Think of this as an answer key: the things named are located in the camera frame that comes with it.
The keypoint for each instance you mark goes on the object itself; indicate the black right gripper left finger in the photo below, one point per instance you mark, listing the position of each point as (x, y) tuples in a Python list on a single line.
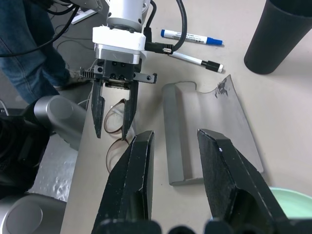
[(136, 175)]

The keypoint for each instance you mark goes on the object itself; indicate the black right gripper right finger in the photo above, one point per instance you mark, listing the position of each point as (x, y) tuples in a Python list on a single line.
[(226, 175)]

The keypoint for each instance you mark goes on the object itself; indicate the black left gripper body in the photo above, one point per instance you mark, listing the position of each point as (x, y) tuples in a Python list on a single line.
[(117, 70)]

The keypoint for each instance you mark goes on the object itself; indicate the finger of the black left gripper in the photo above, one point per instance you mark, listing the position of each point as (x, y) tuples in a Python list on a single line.
[(98, 109), (129, 112)]

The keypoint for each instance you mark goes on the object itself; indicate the brown framed glasses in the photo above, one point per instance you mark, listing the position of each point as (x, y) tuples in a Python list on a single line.
[(114, 130)]

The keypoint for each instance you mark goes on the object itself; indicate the open grey glasses case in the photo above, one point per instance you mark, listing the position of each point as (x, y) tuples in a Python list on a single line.
[(219, 117)]

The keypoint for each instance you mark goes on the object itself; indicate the black cup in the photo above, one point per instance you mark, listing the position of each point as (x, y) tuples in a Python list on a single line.
[(278, 36)]

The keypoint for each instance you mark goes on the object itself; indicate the silver and black robot body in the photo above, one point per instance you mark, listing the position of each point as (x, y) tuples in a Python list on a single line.
[(61, 114)]

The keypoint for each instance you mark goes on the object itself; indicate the person's beige shoe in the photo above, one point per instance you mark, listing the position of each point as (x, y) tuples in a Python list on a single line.
[(73, 78)]

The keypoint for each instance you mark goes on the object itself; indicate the white flat stand base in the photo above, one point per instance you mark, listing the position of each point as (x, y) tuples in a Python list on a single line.
[(83, 17)]

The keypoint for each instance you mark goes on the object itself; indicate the pale green plate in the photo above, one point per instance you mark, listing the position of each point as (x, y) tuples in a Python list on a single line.
[(292, 202)]

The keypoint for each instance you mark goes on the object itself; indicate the black capped whiteboard marker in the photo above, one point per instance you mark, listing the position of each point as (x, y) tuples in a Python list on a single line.
[(190, 58)]

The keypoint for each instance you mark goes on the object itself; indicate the blue capped whiteboard marker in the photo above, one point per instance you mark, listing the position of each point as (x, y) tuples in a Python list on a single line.
[(190, 37)]

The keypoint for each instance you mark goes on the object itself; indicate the person's leg in blue jeans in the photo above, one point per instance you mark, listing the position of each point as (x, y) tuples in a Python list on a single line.
[(26, 61)]

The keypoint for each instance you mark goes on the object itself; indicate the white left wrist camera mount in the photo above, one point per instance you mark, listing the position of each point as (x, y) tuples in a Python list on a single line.
[(117, 36)]

